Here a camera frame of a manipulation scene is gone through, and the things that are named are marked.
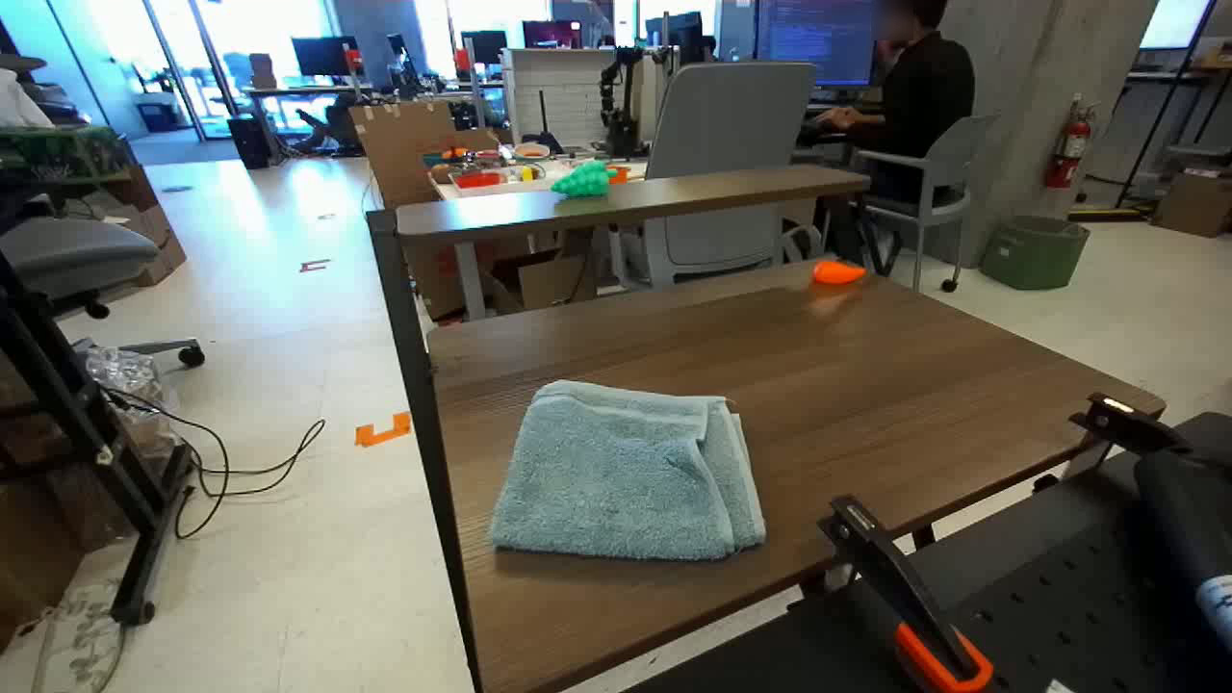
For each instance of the light blue terry towel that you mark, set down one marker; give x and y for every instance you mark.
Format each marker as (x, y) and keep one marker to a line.
(617, 474)

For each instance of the cardboard box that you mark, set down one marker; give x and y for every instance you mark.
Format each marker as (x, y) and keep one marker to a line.
(135, 225)
(554, 279)
(405, 148)
(1197, 203)

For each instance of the wooden table white legs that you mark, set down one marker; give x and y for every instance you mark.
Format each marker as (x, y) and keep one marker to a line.
(668, 195)

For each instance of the green crumpled plastic object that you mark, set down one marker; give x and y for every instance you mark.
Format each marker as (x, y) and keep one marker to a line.
(583, 181)

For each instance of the red toy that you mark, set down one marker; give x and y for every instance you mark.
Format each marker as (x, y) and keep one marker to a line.
(481, 177)

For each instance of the orange plastic toy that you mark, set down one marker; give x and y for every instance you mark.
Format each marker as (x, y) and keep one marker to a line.
(836, 272)

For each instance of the grey office chair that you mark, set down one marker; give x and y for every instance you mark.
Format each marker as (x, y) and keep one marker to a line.
(726, 122)

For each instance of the white partition panel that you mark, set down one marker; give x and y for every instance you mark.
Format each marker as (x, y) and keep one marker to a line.
(572, 80)

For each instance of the computer monitor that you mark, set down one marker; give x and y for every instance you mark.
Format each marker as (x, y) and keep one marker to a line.
(320, 55)
(554, 33)
(486, 48)

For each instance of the large monitor blue screen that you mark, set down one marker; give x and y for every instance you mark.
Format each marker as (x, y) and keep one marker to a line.
(814, 39)

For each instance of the grey plastic chair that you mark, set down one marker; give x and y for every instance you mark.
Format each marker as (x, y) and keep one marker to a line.
(964, 158)

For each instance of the person in black shirt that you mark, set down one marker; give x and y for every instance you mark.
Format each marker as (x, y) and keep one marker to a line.
(925, 90)

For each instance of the green bin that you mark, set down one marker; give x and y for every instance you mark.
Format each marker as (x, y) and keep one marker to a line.
(1034, 252)

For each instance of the red fire extinguisher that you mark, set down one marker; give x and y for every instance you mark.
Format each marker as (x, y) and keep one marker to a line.
(1068, 148)

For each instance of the crumpled clear plastic bag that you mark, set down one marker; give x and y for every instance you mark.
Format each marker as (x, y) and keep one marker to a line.
(116, 368)

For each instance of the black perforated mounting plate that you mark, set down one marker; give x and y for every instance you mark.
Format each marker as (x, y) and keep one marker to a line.
(1063, 602)

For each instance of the black tripod stand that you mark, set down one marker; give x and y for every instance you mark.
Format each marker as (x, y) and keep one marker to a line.
(80, 409)

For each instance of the grey swivel chair black base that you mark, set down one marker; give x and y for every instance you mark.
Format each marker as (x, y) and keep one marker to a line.
(70, 252)

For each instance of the black light stand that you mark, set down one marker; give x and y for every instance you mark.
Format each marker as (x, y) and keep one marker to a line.
(1161, 108)

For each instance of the black machine frame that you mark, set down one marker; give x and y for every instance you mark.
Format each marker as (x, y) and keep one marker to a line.
(627, 100)

